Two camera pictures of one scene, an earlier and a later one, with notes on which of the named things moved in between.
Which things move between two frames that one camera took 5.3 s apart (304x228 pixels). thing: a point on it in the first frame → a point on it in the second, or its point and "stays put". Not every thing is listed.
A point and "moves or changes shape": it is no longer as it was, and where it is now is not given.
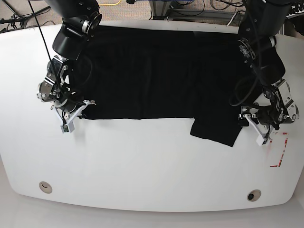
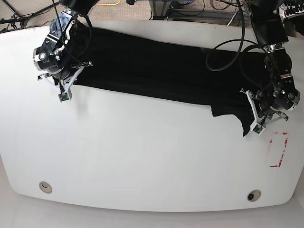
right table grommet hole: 253,195 stays put
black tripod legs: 17,19 stays put
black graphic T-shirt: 139,72 moves or changes shape
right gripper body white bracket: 261,139 → 256,119
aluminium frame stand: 158,8 stays put
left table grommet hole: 45,187 stays put
